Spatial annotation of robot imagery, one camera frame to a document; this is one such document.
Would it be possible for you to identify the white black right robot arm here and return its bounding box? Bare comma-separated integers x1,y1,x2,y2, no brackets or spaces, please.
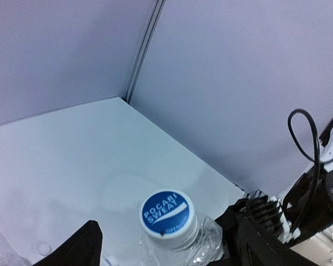
216,109,333,265

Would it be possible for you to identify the clear plastic bottle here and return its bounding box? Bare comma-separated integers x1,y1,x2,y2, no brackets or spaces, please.
100,212,229,265
0,232,30,265

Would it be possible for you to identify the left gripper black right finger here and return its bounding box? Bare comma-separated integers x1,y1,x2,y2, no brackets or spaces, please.
238,217,315,266

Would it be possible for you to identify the black right camera cable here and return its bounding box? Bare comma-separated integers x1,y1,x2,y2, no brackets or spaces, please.
282,109,322,231

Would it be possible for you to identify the white blue bottle cap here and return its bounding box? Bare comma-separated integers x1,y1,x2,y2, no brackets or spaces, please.
139,189,198,250
34,241,52,257

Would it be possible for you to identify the aluminium right corner post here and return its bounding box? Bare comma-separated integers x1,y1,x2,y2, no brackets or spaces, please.
122,0,166,105

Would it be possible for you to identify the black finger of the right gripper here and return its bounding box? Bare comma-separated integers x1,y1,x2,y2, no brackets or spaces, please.
215,205,240,258

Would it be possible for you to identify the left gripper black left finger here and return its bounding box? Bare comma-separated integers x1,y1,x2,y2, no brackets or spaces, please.
34,220,103,266

